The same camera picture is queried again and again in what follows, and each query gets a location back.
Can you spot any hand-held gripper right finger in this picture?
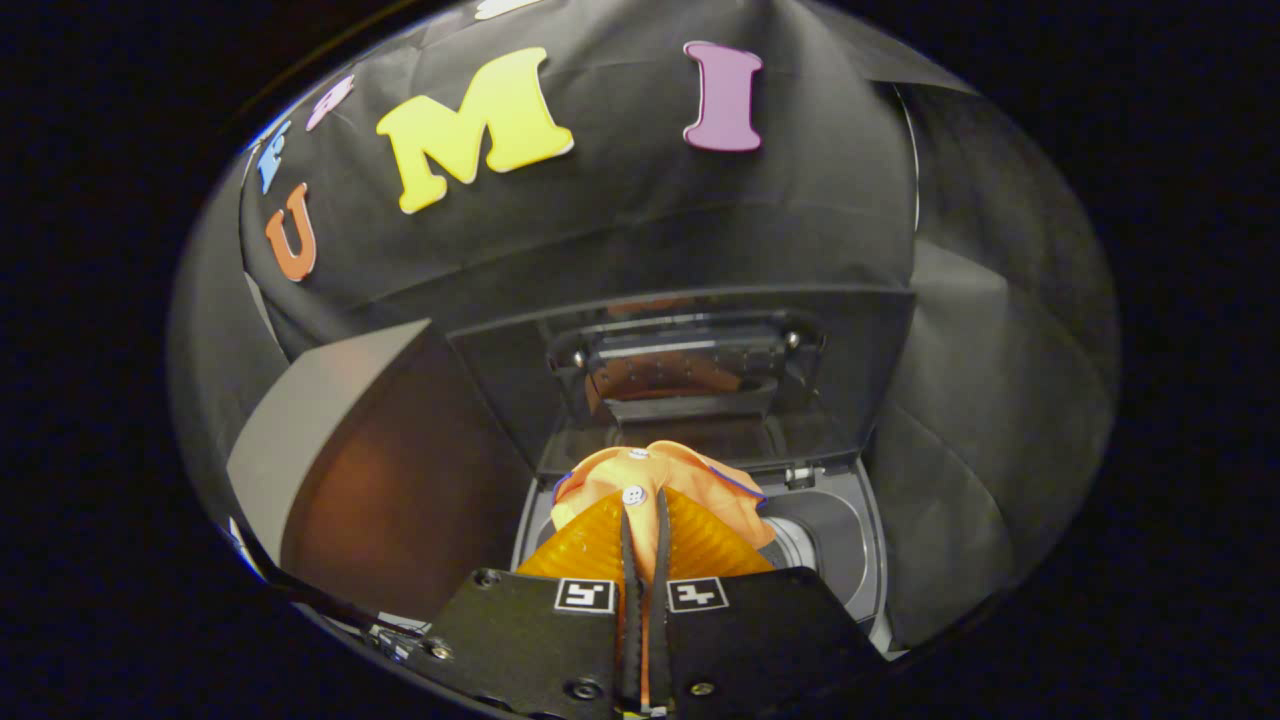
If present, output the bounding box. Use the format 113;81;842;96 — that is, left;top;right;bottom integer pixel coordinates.
650;487;886;716

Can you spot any white hanging cable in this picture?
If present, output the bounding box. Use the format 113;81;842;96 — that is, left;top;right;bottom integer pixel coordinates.
895;85;921;236

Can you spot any black backdrop cloth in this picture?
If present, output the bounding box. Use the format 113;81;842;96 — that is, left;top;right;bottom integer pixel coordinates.
170;0;1121;651

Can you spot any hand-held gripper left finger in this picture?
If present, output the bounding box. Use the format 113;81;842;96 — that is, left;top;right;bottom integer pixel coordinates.
425;488;641;720

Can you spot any grey cabinet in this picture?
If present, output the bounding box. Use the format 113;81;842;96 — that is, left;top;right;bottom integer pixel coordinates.
225;318;536;621

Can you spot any orange shirt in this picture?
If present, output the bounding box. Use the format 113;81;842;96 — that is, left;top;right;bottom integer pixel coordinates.
550;440;773;586

